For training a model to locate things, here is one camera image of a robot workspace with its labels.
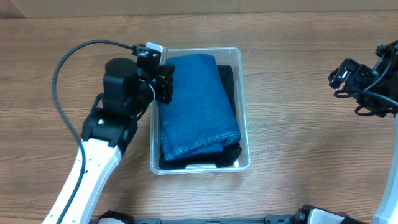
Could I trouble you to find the blue denim jeans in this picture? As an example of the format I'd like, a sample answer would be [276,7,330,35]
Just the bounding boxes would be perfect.
[158,54,241,161]

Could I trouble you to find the black cloth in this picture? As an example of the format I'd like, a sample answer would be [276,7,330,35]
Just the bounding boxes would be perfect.
[216,65,238,129]
[159,153,219,170]
[215,142,242,168]

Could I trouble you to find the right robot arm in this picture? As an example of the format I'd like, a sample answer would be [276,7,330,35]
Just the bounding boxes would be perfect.
[328,40,397,223]

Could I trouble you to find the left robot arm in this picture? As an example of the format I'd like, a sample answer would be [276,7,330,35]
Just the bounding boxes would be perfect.
[44,58,174,223]

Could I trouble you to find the clear plastic storage bin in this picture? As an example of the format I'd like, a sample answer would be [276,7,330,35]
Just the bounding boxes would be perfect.
[149,47,251,175]

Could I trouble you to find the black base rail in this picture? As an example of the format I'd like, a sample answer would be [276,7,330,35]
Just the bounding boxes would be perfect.
[89,210,295,224]

